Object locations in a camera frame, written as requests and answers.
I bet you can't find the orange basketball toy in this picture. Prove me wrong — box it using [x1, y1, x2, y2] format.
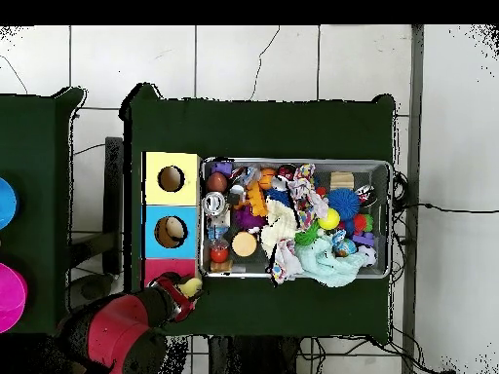
[258, 168, 278, 191]

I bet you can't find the wooden box with three holes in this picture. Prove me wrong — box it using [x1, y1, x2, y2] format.
[139, 150, 203, 291]

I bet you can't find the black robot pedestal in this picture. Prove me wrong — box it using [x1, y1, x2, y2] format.
[208, 335, 301, 374]

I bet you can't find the orange plastic block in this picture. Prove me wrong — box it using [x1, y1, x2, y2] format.
[245, 181, 269, 218]

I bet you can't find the blue fuzzy ball with eyes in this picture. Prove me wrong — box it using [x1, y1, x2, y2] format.
[326, 187, 361, 221]

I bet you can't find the magenta bowl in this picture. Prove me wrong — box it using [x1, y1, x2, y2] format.
[0, 262, 28, 334]

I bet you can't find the brown football toy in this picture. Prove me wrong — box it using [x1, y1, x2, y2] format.
[206, 170, 229, 193]

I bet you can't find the black cable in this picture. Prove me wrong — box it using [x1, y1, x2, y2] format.
[391, 170, 499, 214]

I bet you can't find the blue bowl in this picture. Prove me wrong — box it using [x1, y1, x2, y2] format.
[0, 176, 19, 231]

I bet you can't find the yellow plush toy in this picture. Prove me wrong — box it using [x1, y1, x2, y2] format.
[176, 277, 205, 299]

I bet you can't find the silver drink can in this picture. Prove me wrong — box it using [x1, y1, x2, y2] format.
[202, 190, 228, 217]

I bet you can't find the globe print ball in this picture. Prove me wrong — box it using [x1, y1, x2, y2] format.
[333, 238, 358, 258]

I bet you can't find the purple spiky toy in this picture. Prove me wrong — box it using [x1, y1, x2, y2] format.
[234, 206, 267, 231]

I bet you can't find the cream muslin cloth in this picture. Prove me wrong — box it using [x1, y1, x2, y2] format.
[259, 198, 299, 254]

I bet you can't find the mint knitted cloth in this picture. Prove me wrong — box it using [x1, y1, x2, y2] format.
[294, 235, 369, 288]

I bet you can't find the blue spiky ball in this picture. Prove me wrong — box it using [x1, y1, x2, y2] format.
[266, 187, 292, 207]

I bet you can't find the dark green tablecloth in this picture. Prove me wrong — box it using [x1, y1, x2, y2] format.
[0, 87, 89, 338]
[118, 83, 397, 344]

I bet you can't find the clear mesh bin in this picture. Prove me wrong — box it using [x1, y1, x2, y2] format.
[199, 156, 394, 280]

